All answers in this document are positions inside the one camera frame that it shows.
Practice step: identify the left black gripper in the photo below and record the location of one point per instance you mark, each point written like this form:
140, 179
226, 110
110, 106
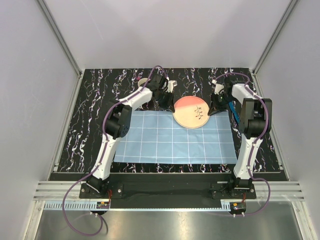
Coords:
169, 106

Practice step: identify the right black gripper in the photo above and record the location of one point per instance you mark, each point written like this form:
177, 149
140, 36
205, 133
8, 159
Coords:
212, 109

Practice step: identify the pink and cream plate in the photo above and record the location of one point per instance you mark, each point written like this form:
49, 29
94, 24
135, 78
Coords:
191, 112

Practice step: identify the blue plastic knife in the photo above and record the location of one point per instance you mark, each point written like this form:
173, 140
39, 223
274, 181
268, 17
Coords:
234, 112

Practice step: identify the blue checked cloth napkin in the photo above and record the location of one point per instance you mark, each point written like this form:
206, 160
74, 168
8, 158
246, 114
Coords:
155, 137

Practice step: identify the orange ceramic mug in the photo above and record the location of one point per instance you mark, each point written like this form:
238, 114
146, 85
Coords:
142, 82

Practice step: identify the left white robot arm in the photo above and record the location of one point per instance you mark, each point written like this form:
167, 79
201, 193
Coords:
117, 122

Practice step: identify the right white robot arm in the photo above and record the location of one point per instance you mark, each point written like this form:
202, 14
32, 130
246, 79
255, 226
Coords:
253, 115

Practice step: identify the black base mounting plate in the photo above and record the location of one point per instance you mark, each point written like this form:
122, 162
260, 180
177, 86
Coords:
212, 185

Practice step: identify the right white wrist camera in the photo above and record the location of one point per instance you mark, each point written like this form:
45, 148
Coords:
217, 87

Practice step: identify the right aluminium frame post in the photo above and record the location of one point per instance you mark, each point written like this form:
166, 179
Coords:
275, 35

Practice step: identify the aluminium frame post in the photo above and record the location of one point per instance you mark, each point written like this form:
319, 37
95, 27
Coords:
58, 35
275, 35

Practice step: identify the grey cable duct rail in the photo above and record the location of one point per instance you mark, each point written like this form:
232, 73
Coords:
118, 205

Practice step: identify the left aluminium frame post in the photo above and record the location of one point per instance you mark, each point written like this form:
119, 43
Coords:
58, 35

